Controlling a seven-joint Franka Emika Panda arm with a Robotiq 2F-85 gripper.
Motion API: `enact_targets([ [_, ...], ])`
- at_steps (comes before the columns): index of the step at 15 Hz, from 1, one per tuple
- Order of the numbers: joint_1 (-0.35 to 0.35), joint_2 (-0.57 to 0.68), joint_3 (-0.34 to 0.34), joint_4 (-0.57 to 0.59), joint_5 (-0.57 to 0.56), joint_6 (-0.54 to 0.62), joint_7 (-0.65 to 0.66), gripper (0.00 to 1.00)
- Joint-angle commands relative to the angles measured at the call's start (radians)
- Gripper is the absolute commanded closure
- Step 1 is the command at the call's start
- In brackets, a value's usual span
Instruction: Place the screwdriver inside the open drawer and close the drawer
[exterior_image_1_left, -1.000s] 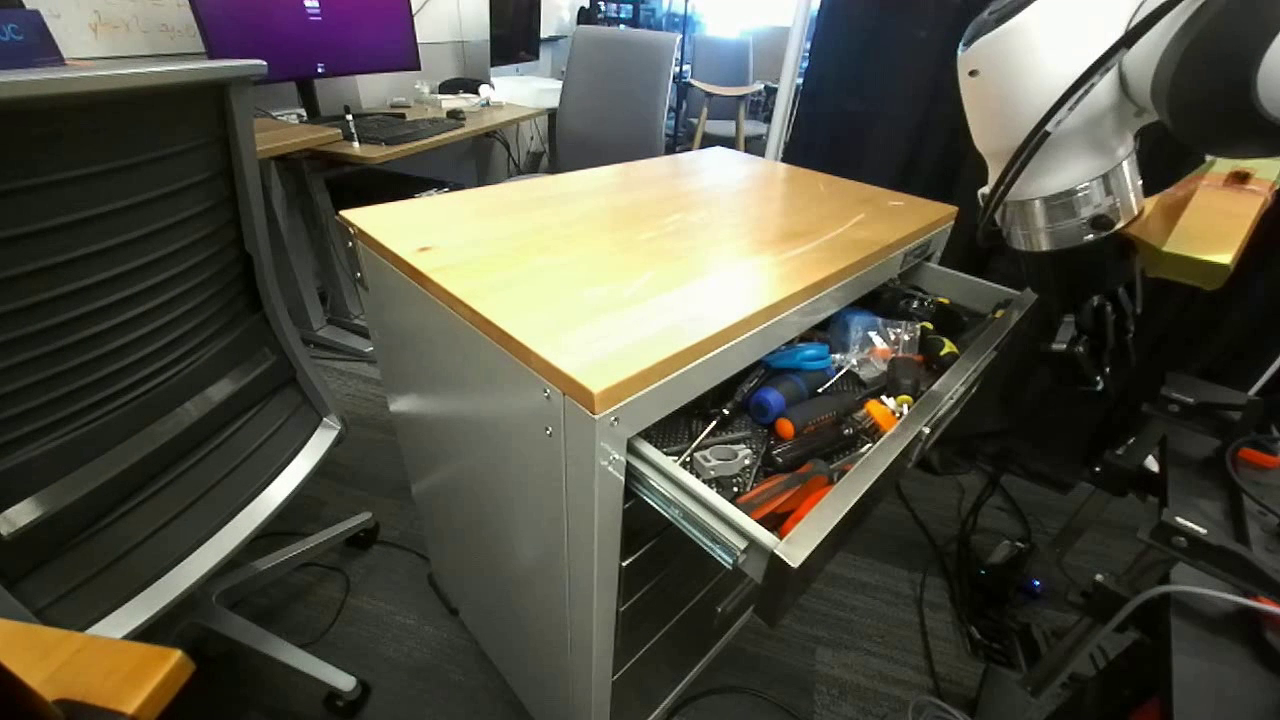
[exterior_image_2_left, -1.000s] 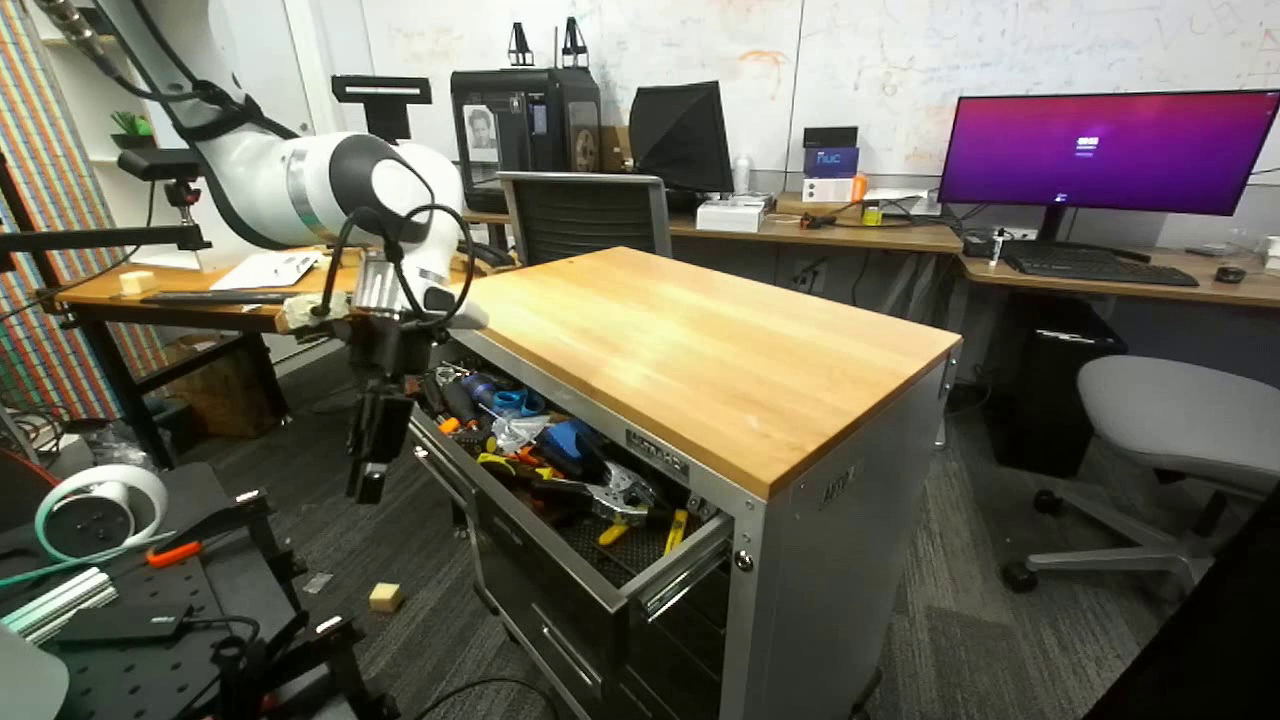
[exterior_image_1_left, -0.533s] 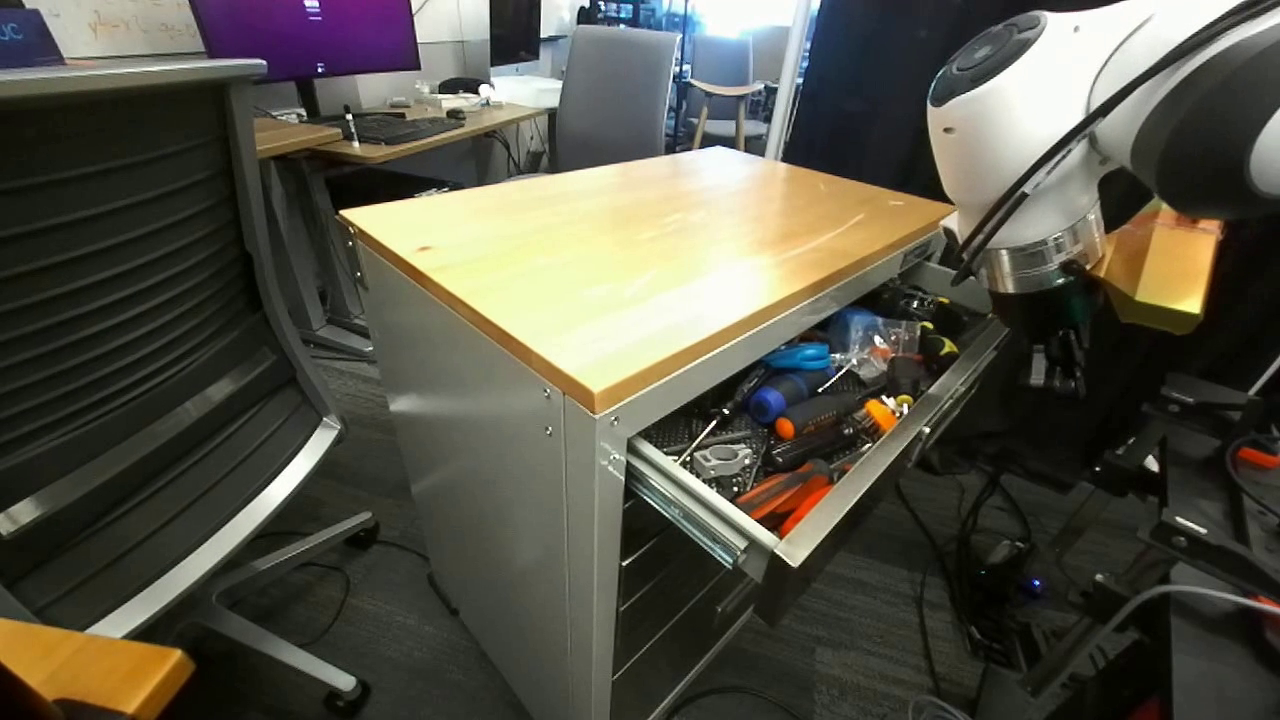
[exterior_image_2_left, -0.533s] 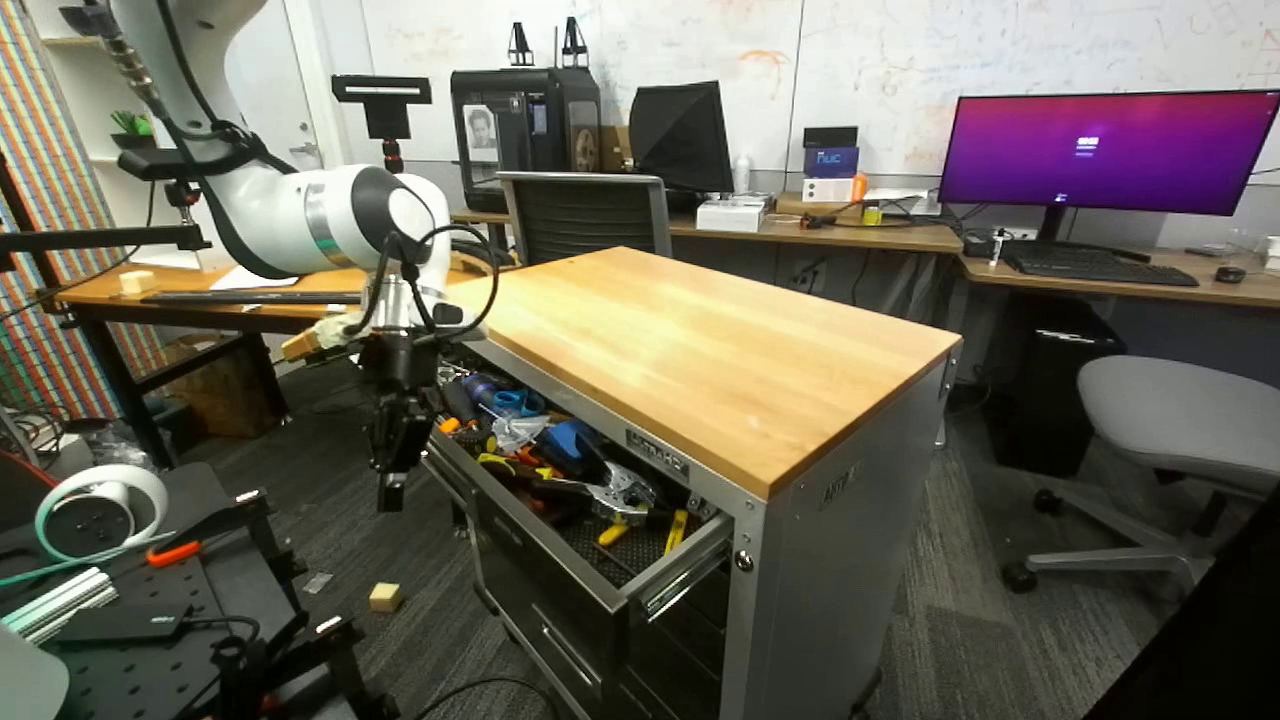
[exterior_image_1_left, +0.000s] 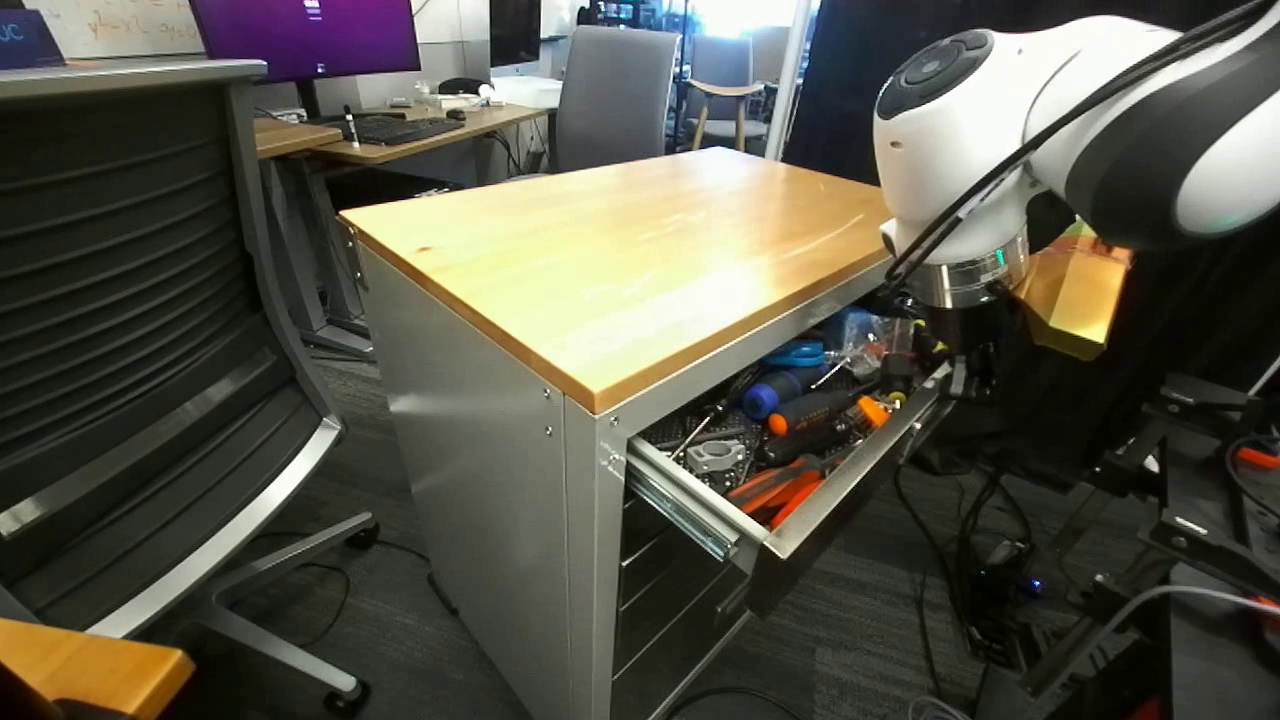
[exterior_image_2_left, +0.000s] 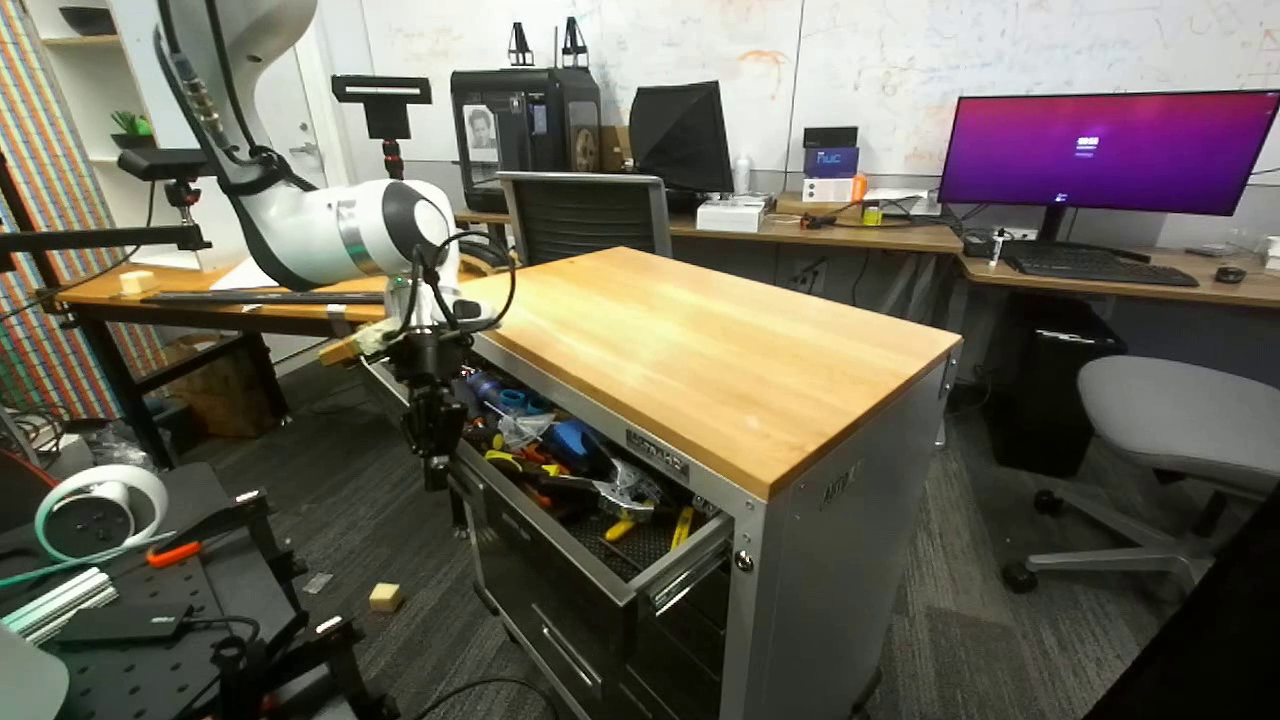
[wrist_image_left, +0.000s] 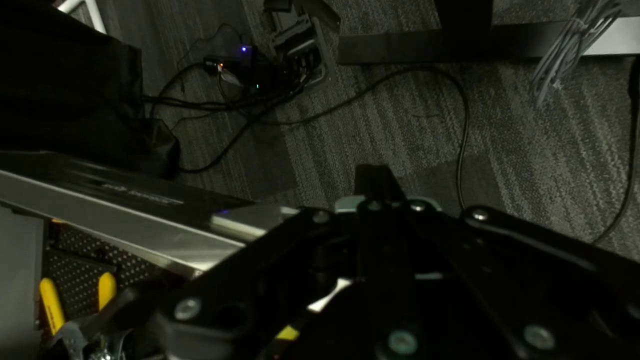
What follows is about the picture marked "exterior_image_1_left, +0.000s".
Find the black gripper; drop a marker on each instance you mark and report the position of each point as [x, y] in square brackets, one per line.
[975, 346]

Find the black breadboard table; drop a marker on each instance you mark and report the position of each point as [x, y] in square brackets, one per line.
[1202, 642]

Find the black mesh office chair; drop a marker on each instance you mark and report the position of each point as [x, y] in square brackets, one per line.
[121, 267]

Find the orange black hand tool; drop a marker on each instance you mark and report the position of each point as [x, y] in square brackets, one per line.
[824, 419]

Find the white pole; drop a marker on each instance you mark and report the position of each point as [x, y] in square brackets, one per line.
[791, 83]

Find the blue plastic tool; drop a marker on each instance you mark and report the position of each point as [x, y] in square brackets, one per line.
[761, 396]

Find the round silver tin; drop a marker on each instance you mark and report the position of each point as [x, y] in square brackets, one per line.
[722, 456]

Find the wooden desk black legs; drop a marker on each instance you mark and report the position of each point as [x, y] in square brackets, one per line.
[82, 664]

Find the long wooden office desk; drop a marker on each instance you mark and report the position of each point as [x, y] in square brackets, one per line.
[505, 123]

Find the blue box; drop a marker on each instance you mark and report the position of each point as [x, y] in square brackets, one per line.
[27, 38]

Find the clear plastic bag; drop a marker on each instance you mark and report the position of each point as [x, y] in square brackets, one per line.
[872, 350]

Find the monitor with purple screen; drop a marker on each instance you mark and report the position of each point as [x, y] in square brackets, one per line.
[304, 35]

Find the steel cabinet drawer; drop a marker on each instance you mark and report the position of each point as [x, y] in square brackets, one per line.
[842, 481]

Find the golden brown block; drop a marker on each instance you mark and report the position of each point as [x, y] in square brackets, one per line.
[1072, 292]

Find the black keyboard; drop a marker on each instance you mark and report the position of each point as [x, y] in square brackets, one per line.
[402, 129]

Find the grey chair with armrests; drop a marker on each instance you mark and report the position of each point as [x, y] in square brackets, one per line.
[727, 67]

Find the grey office chair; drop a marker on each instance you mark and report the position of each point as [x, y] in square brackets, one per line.
[615, 93]

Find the small black monitor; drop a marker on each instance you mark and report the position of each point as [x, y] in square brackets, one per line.
[512, 29]

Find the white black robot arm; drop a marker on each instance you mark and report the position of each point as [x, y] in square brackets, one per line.
[975, 105]

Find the steel tool cabinet wood top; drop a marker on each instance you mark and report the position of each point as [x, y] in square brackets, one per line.
[624, 252]

